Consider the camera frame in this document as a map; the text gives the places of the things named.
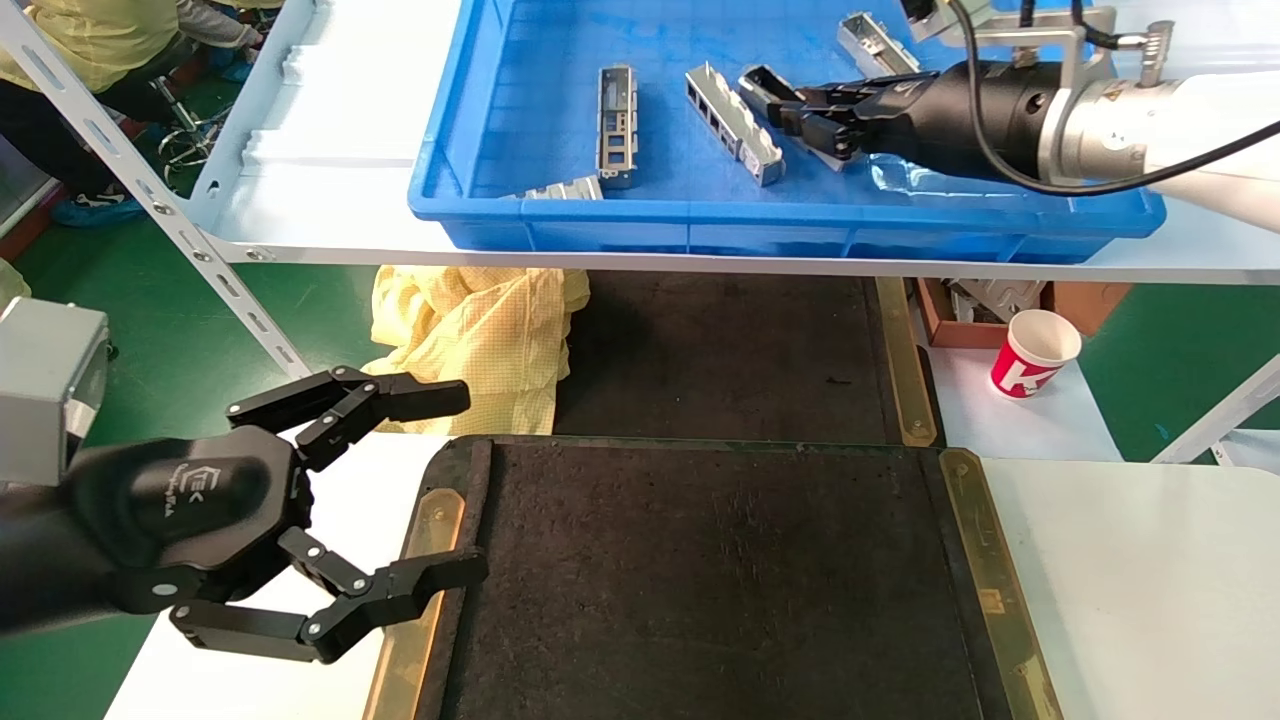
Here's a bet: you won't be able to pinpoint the blue shoe cover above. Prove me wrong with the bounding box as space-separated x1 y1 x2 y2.
50 192 147 230

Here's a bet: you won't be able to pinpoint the silver metal channel part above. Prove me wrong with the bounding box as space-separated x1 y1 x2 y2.
595 64 639 190
737 63 853 173
514 175 604 201
684 61 785 189
837 10 923 81

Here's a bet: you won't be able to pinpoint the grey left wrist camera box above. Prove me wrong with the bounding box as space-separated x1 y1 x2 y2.
0 297 111 488

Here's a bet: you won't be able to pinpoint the chrome stool base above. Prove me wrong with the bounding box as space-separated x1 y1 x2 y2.
148 75 237 187

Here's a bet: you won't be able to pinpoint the white shelf board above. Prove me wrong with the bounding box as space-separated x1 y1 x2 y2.
185 0 1280 287

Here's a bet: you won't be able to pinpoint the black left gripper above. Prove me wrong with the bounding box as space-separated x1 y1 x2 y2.
0 365 490 665

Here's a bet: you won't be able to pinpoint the brown cardboard box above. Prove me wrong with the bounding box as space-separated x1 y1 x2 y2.
910 278 1134 350

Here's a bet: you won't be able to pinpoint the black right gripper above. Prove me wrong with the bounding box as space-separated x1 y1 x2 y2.
777 60 1047 187

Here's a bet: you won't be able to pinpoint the seated worker yellow smock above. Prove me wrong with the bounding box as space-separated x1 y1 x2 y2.
0 0 267 201

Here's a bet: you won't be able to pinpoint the black camera cable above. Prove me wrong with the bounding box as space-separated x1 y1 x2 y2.
944 0 1280 197

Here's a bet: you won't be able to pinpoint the red white paper cup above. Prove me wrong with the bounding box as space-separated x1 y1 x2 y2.
988 308 1083 400

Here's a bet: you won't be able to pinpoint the black mat with brass strip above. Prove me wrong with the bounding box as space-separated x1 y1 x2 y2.
553 270 943 448

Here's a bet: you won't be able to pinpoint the blue plastic tray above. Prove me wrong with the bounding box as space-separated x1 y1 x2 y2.
405 0 1168 265

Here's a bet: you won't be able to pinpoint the crumpled yellow garment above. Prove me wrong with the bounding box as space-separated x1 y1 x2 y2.
362 265 591 438

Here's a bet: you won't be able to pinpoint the clear plastic bag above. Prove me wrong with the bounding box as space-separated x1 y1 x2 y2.
867 150 1037 197

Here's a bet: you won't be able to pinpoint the grey slotted shelf post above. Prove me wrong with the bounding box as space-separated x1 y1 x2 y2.
1150 352 1280 467
0 0 314 383

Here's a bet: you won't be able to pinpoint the grey metal bracket pile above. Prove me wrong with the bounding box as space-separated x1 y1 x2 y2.
945 279 1047 323

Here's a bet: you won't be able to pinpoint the black felt container brass edges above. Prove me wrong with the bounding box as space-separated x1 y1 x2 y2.
362 434 1067 720

